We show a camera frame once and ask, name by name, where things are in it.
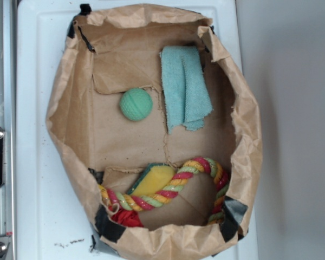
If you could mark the green rubber ball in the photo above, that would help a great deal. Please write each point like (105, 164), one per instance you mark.
(136, 104)

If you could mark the aluminium frame rail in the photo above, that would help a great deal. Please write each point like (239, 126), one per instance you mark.
(8, 22)

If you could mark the yellow green sponge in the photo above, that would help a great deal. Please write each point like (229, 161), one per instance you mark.
(152, 180)

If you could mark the light blue microfiber cloth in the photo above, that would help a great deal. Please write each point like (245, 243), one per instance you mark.
(187, 100)

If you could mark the brown paper bag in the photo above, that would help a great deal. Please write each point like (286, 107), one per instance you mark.
(109, 52)

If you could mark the red crumpled cloth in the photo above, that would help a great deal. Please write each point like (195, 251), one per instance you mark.
(127, 218)

